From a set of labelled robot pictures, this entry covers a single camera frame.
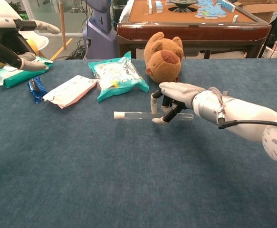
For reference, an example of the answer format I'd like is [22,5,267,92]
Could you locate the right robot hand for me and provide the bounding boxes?
[150,82,207,125]

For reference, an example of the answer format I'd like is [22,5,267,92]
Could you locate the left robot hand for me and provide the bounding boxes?
[0,0,61,72]

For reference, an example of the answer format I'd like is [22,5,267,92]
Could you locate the clear plastic tube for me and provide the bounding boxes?
[123,111,194,121]

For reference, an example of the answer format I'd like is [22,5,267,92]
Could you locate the brown capybara plush toy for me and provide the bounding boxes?
[143,31,184,84]

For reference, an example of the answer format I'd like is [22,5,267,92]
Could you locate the yellow plush toy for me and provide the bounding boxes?
[0,39,39,73]

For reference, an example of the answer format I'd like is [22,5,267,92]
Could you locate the white plastic chair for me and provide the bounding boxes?
[21,30,50,51]

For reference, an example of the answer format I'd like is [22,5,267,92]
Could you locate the wooden pole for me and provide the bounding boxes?
[59,0,67,50]

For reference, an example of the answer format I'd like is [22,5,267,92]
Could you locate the brown mahjong table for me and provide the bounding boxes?
[117,0,272,59]

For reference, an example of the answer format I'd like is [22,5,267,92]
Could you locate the teal snack bag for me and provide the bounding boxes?
[88,51,150,103]

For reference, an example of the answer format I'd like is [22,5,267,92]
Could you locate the green wet wipes pack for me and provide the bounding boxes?
[0,56,54,89]

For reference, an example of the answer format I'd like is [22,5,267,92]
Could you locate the blue snack wrapper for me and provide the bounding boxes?
[28,76,48,105]

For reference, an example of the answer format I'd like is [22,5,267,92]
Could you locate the blue mahjong tile pile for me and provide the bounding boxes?
[195,0,236,19]

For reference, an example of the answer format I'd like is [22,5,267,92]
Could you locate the white pink paper pouch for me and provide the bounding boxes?
[42,75,98,109]

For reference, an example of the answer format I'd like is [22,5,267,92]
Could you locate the blue table cloth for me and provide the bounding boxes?
[0,58,277,228]

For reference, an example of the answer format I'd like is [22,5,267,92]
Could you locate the black tripod stand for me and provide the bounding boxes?
[258,0,277,58]

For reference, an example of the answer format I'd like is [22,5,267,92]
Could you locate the brown cardboard box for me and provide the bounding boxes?
[238,0,277,23]

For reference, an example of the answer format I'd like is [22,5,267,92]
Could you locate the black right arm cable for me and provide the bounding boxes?
[218,111,277,130]

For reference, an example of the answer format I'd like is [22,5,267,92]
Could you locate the tangled black floor cables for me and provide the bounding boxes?
[66,38,89,60]

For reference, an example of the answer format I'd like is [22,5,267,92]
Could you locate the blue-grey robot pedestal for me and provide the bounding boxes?
[82,0,119,60]

